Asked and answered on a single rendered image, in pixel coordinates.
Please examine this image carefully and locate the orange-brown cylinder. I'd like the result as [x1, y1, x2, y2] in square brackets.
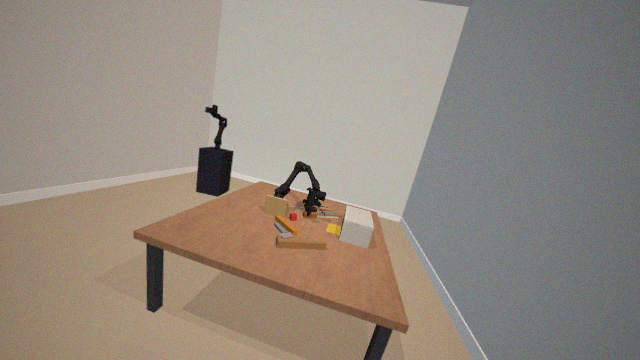
[303, 211, 339, 219]

